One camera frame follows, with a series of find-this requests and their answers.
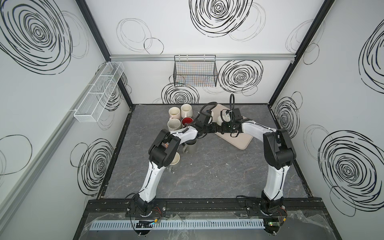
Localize tall grey mug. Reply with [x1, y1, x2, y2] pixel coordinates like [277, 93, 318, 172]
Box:
[169, 152, 181, 173]

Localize pink mug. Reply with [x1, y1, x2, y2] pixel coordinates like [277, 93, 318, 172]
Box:
[168, 107, 181, 120]

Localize white slotted cable duct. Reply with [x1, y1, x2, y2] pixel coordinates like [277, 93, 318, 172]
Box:
[89, 219, 265, 231]

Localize small white mug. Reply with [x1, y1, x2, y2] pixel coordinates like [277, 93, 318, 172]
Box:
[216, 111, 231, 126]

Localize white wire shelf basket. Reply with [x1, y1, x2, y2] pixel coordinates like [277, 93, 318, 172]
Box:
[74, 62, 124, 123]

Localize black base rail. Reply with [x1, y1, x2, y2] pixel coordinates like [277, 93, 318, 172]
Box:
[83, 197, 325, 217]

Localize wide grey mug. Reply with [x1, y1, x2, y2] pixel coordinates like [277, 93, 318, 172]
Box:
[183, 139, 198, 154]

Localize white ribbed mug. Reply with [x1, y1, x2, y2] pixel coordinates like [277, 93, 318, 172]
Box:
[181, 117, 194, 127]

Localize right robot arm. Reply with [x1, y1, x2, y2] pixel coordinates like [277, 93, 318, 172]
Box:
[216, 94, 297, 215]

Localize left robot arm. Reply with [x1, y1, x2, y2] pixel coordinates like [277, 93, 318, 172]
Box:
[133, 102, 218, 216]

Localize white mug with handle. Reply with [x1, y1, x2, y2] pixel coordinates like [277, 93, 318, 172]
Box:
[181, 104, 193, 119]

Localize beige plastic tray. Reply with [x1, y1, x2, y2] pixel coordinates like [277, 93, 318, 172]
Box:
[212, 104, 253, 150]

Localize black wire basket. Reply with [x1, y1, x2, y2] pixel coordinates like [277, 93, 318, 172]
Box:
[173, 55, 219, 88]

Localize speckled cream mug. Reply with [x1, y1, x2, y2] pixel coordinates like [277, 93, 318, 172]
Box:
[167, 118, 182, 132]

